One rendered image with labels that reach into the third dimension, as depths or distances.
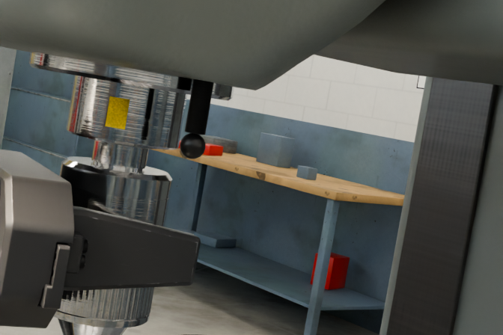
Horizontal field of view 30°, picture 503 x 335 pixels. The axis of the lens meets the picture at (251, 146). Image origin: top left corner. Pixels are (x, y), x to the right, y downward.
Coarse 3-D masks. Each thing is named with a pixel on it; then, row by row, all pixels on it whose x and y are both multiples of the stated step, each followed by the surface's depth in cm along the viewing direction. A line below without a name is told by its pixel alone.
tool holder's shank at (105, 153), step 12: (96, 144) 39; (108, 144) 39; (120, 144) 38; (96, 156) 39; (108, 156) 39; (120, 156) 38; (132, 156) 39; (144, 156) 39; (132, 168) 39; (144, 168) 40
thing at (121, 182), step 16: (64, 160) 39; (80, 160) 39; (64, 176) 38; (80, 176) 38; (96, 176) 37; (112, 176) 37; (128, 176) 38; (144, 176) 38; (160, 176) 39; (96, 192) 37; (112, 192) 37; (128, 192) 38; (144, 192) 38; (160, 192) 39
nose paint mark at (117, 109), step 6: (114, 102) 37; (120, 102) 37; (126, 102) 37; (108, 108) 37; (114, 108) 37; (120, 108) 37; (126, 108) 37; (108, 114) 37; (114, 114) 37; (120, 114) 37; (126, 114) 37; (108, 120) 37; (114, 120) 37; (120, 120) 37; (114, 126) 37; (120, 126) 37
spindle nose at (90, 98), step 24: (72, 96) 39; (96, 96) 37; (120, 96) 37; (144, 96) 37; (168, 96) 38; (72, 120) 38; (96, 120) 37; (144, 120) 37; (168, 120) 38; (144, 144) 38; (168, 144) 38
